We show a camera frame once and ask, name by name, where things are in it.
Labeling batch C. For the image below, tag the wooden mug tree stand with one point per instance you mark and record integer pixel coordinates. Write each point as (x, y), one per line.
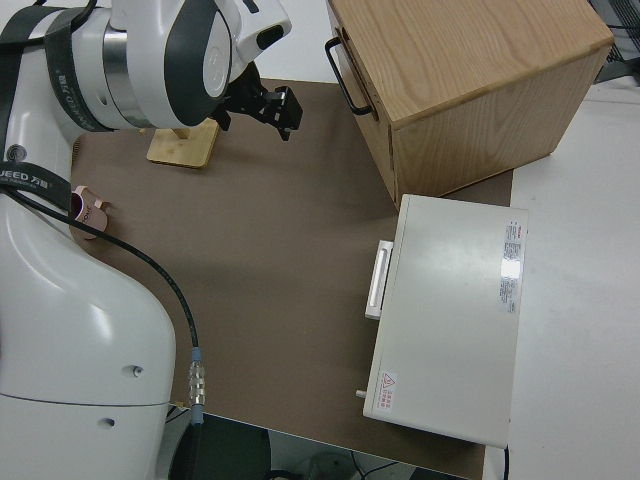
(185, 150)

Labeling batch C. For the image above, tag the wooden cabinet box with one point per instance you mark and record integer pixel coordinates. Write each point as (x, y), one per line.
(475, 75)

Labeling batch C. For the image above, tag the white toaster oven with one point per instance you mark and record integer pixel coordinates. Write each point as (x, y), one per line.
(450, 310)

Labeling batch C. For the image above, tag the pink mug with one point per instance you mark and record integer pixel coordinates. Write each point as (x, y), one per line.
(92, 217)

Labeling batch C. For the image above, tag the brown table mat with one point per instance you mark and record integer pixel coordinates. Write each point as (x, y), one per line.
(275, 250)

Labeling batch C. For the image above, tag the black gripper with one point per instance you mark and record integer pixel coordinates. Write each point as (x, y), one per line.
(245, 100)

